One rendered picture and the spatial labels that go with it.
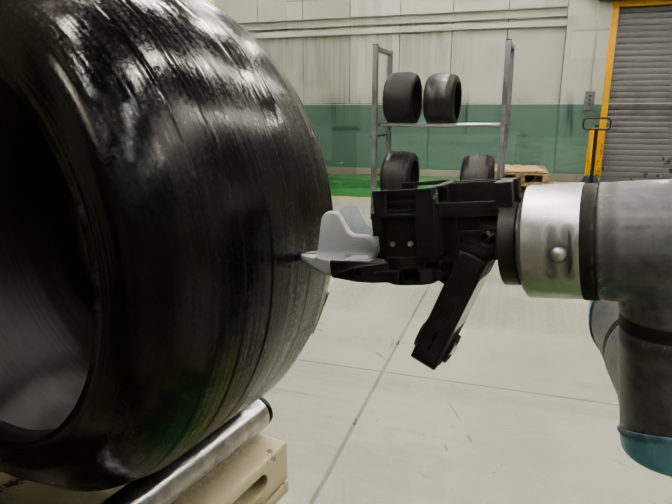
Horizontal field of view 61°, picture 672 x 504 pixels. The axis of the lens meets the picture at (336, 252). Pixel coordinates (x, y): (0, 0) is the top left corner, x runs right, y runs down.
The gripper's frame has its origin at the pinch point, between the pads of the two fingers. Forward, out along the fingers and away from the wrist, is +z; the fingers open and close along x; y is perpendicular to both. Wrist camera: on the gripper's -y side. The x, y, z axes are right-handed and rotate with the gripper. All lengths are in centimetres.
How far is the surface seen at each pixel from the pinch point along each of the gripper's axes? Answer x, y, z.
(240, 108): 4.8, 15.3, 2.9
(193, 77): 8.9, 17.9, 4.2
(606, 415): -207, -117, -12
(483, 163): -510, -22, 113
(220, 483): 0.8, -27.3, 16.2
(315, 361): -194, -101, 127
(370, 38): -1023, 205, 452
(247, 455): -5.4, -27.2, 16.8
